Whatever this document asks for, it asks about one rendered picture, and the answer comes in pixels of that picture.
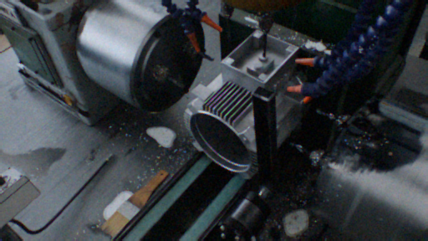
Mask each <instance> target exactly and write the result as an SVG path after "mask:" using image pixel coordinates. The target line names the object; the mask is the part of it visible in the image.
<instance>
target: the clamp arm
mask: <svg viewBox="0 0 428 241"><path fill-rule="evenodd" d="M252 111H253V119H254V126H255V142H256V149H257V171H258V179H259V190H258V192H259V191H261V192H263V191H264V190H265V189H266V192H265V193H266V195H267V196H268V193H270V195H269V196H268V198H269V199H271V200H272V201H273V200H274V198H275V197H276V196H277V195H278V158H277V108H276V93H274V92H273V91H271V90H267V89H265V88H263V87H260V86H258V87H257V88H256V89H255V90H254V91H253V92H252ZM260 189H261V190H260Z"/></svg>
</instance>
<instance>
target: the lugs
mask: <svg viewBox="0 0 428 241"><path fill-rule="evenodd" d="M307 80H308V79H307V78H306V76H305V74H304V73H303V72H302V70H299V71H297V72H296V74H294V75H293V77H292V82H293V84H294V85H295V86H297V85H302V84H303V83H304V82H306V81H307ZM202 104H204V103H203V102H202V101H201V99H199V98H197V99H194V100H193V101H191V102H190V103H189V104H188V105H187V107H188V109H189V110H190V111H191V113H192V114H193V113H195V112H199V110H200V109H201V105H202ZM238 135H239V137H241V140H242V141H243V143H245V144H247V143H252V142H253V141H254V140H255V130H253V128H252V127H251V126H244V127H243V129H241V131H240V132H238ZM193 146H195V147H196V149H197V150H198V151H203V150H202V149H201V148H200V147H199V145H198V144H197V143H196V141H194V142H193ZM239 174H240V175H241V177H242V178H243V179H252V177H253V176H254V175H255V174H254V173H251V172H249V171H246V172H239Z"/></svg>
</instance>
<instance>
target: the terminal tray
mask: <svg viewBox="0 0 428 241"><path fill-rule="evenodd" d="M257 33H260V36H257V35H256V34H257ZM263 45H264V43H263V32H260V31H258V30H256V31H255V32H254V33H253V34H252V35H250V36H249V37H248V38H247V40H245V41H243V43H241V45H239V46H238V47H237V48H236V49H235V50H234V51H232V53H230V54H229V55H228V56H227V57H226V58H225V59H224V60H223V61H222V84H223V85H224V83H225V82H228V84H229V83H230V82H232V85H233V84H234V83H235V87H236V86H237V85H239V88H240V87H241V86H242V87H243V90H245V89H246V88H247V92H248V91H249V90H250V92H251V95H252V92H253V91H254V90H255V89H256V88H257V87H258V86H260V87H263V88H265V89H267V90H271V91H273V92H274V93H276V95H279V91H280V93H282V92H283V88H284V89H285V85H288V82H289V81H290V82H291V81H292V77H293V75H294V74H296V70H297V63H296V62H295V60H296V59H298V54H299V47H297V46H295V45H291V44H289V43H286V42H284V41H282V40H280V39H278V38H275V37H272V36H271V35H268V34H267V42H266V58H263V56H262V54H263ZM290 47H292V48H293V50H290V49H289V48H290ZM228 59H231V60H232V62H227V60H228ZM262 75H264V76H266V78H265V79H261V76H262Z"/></svg>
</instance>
